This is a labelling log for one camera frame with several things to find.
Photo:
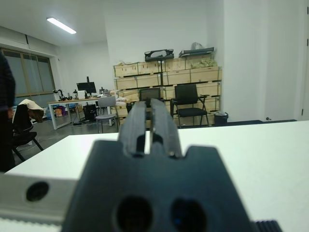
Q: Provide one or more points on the black mesh office chair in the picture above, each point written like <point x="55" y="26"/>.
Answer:
<point x="149" y="94"/>

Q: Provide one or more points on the person in dark clothes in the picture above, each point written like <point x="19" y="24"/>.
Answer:
<point x="6" y="91"/>

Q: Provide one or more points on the black jacket white lining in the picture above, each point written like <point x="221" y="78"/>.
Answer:
<point x="23" y="118"/>

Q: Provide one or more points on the long ceiling light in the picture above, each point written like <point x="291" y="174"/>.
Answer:
<point x="61" y="25"/>

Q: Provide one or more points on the beige brown jacket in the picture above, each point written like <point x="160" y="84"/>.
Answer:
<point x="33" y="112"/>

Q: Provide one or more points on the black visitor chair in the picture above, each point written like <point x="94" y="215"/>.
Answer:
<point x="21" y="139"/>

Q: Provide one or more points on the colourful bag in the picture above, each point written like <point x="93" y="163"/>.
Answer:
<point x="58" y="112"/>

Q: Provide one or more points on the grey plastic wrap bundle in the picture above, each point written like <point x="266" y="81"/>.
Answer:
<point x="198" y="46"/>

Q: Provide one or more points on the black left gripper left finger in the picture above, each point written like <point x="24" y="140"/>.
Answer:
<point x="134" y="130"/>

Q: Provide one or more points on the black armrest chair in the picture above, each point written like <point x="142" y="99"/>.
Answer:
<point x="186" y="93"/>

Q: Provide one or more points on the black computer monitor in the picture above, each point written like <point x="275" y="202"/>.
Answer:
<point x="86" y="87"/>

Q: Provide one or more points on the grey office chair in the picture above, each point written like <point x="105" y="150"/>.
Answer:
<point x="106" y="102"/>

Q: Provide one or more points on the wooden desk white frame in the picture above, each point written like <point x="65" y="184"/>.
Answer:
<point x="72" y="100"/>

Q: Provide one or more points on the white door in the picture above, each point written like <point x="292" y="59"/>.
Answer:
<point x="305" y="72"/>

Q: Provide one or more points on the wood framed window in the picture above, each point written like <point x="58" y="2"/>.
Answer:
<point x="31" y="75"/>

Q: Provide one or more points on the black computer tower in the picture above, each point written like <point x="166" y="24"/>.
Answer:
<point x="89" y="112"/>

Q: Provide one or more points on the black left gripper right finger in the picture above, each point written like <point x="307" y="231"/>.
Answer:
<point x="166" y="130"/>

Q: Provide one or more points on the open black equipment case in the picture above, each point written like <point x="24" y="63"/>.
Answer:
<point x="159" y="56"/>

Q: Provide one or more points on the flat black equipment case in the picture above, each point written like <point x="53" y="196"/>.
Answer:
<point x="196" y="51"/>

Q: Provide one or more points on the small white box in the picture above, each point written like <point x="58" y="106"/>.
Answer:
<point x="81" y="94"/>

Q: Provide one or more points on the open wooden crate with packing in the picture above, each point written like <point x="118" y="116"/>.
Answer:
<point x="200" y="63"/>

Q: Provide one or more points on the black metal stand pole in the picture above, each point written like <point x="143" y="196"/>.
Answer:
<point x="160" y="79"/>

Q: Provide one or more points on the black waste bin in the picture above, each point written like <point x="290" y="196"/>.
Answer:
<point x="220" y="119"/>

